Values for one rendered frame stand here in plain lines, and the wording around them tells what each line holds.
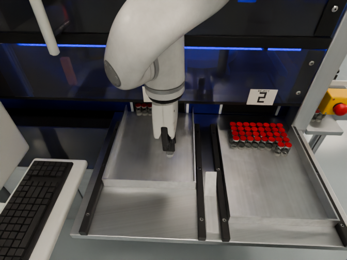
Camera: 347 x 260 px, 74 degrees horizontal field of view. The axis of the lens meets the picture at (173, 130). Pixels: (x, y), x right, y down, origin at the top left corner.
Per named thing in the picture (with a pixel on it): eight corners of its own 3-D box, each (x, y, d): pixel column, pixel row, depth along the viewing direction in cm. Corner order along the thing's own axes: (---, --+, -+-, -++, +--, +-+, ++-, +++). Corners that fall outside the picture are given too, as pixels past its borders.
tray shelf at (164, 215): (115, 115, 92) (114, 111, 90) (292, 120, 89) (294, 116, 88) (71, 238, 57) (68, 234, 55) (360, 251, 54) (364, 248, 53)
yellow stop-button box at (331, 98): (313, 102, 82) (322, 84, 77) (333, 102, 81) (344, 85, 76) (322, 115, 76) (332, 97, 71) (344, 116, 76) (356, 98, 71)
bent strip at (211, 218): (203, 183, 66) (205, 171, 62) (214, 183, 66) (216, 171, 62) (206, 232, 56) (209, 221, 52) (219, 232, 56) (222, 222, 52)
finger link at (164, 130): (162, 110, 50) (166, 115, 56) (160, 145, 49) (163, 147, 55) (168, 110, 50) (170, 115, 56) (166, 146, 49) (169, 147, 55)
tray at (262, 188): (215, 130, 82) (217, 123, 80) (288, 132, 82) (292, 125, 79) (227, 222, 58) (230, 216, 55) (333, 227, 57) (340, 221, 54)
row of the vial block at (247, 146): (230, 144, 77) (232, 134, 74) (283, 146, 76) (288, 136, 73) (230, 149, 75) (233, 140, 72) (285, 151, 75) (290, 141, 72)
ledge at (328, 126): (293, 110, 94) (294, 107, 92) (325, 111, 93) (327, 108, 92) (305, 134, 84) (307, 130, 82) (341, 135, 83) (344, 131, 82)
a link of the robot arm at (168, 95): (148, 67, 51) (150, 79, 53) (140, 90, 44) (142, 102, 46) (186, 68, 50) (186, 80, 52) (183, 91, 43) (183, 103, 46)
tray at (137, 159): (127, 111, 90) (125, 104, 88) (192, 113, 89) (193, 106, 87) (104, 185, 65) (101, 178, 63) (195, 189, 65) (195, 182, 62)
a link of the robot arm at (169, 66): (159, 97, 42) (193, 78, 47) (152, 22, 33) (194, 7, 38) (131, 81, 47) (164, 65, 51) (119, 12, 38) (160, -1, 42)
